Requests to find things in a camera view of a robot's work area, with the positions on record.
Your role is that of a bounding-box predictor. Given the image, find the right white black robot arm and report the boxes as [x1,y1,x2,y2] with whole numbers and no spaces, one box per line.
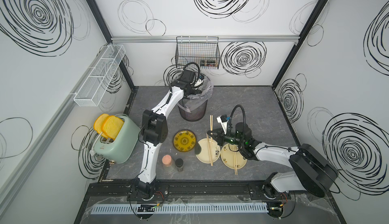
[207,104,339,198]

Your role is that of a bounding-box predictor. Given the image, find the right yellow toast slice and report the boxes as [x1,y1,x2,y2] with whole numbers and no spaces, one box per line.
[101,116,124,140]

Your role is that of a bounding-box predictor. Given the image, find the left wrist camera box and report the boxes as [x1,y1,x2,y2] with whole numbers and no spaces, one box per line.
[193,74,205,88]

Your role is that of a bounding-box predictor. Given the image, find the yellow toast slice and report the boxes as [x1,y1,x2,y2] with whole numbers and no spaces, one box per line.
[101,116,124,140]
[93,114,109,134]

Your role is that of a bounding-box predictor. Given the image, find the left yellow toast slice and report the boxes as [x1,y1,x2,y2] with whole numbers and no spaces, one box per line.
[93,114,109,134]

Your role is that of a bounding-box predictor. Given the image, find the cream plate red black marks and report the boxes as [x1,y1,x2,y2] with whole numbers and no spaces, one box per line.
[220,144,247,170]

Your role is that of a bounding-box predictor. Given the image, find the cream plate with flower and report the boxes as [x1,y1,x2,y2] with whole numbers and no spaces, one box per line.
[194,138,221,164]

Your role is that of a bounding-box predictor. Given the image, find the black mesh trash bin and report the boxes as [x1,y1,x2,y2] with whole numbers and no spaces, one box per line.
[177,99,208,122]

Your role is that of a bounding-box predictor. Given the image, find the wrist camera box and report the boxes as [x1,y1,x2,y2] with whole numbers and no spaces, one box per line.
[217,115,230,134]
[193,74,205,88]

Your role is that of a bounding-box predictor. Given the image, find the yellow patterned plate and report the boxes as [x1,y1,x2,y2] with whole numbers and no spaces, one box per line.
[173,130,197,153]

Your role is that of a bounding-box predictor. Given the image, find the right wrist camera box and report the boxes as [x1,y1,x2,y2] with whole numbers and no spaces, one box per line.
[217,115,230,134]

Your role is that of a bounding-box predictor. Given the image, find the white slotted cable duct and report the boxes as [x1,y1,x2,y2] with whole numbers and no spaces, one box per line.
[91,203,268,215]

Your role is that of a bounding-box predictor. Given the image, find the pink lid jar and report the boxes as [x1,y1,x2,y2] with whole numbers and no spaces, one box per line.
[162,155,175,172]

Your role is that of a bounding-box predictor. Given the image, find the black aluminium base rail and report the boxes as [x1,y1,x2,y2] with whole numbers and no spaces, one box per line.
[88,179,329,202]

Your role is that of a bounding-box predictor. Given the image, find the black wire wall basket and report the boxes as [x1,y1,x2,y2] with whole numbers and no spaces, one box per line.
[175,36,221,70]

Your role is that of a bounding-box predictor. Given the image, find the clear plastic bin liner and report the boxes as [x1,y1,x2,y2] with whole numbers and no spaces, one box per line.
[183,73,214,100]

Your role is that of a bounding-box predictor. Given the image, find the black lid spice bottle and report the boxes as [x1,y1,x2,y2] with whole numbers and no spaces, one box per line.
[175,158,184,172]

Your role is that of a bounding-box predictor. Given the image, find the mint green toaster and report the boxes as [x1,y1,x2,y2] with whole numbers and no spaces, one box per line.
[90,114,140,164]

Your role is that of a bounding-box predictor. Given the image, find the white wire wall shelf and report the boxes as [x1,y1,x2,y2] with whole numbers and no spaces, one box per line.
[74,44,125,107]

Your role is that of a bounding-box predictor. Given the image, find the bamboo chopsticks pair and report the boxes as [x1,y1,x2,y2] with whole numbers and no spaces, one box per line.
[233,145,238,175]

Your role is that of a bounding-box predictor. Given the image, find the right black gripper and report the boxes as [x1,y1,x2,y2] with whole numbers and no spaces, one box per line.
[207,128,245,149]

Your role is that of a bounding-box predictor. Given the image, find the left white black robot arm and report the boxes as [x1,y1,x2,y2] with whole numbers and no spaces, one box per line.
[134,62,202,200]

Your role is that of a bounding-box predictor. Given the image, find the items in wire basket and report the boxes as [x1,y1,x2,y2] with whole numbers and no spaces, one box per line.
[200,60,218,68]

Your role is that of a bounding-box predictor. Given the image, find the chopsticks green tip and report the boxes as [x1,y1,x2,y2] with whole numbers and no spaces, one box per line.
[206,134,213,166]

